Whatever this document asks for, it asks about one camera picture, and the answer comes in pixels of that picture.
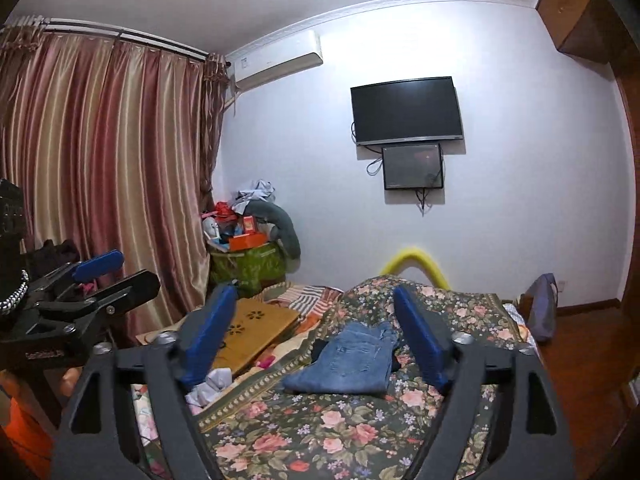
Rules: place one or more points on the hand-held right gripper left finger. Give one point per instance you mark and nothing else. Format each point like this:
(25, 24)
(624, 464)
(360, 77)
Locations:
(210, 335)

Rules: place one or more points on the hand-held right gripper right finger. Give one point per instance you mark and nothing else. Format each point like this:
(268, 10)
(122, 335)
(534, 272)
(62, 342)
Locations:
(420, 335)

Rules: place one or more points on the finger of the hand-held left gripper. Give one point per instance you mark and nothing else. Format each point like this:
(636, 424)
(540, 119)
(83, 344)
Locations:
(125, 287)
(97, 264)

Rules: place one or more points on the blue denim pants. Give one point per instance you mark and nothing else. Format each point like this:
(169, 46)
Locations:
(345, 365)

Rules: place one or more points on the wooden lap board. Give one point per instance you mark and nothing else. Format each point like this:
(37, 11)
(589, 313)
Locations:
(255, 330)

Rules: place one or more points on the white crumpled cloth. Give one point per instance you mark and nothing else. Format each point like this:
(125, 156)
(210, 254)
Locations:
(210, 385)

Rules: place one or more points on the yellow foam tube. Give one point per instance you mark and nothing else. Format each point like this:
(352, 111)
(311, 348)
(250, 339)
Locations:
(425, 260)

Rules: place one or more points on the green patterned storage box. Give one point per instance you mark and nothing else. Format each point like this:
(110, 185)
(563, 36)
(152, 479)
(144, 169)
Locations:
(250, 270)

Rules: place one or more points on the orange container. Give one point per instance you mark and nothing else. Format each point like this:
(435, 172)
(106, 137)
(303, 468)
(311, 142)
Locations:
(25, 425)

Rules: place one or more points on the orange flat box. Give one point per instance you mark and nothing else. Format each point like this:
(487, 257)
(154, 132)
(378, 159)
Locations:
(247, 242)

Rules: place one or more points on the striped reddish curtain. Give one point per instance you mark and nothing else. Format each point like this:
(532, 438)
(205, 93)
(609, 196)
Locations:
(100, 160)

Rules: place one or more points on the orange striped quilt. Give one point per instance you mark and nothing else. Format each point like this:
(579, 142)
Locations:
(312, 300)

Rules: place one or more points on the dark floral blanket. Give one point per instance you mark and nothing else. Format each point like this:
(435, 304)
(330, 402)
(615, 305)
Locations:
(350, 425)

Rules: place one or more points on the grey blue bag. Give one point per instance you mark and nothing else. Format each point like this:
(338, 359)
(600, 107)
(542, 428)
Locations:
(541, 310)

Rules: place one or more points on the grey plush pillow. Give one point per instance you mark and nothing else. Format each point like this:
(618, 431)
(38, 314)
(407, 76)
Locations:
(287, 230)

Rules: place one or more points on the white air conditioner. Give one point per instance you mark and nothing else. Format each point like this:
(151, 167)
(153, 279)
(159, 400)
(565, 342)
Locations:
(275, 60)

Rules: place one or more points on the brown wooden wardrobe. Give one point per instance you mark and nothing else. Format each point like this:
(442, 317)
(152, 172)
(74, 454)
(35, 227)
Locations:
(580, 5)

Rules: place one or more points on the small black wall screen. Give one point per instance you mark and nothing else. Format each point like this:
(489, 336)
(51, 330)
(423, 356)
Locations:
(412, 166)

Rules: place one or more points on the black wall television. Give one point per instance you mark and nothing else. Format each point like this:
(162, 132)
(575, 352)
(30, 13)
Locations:
(406, 110)

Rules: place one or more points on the curtain rail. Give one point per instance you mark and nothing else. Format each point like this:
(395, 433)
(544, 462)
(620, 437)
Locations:
(125, 37)

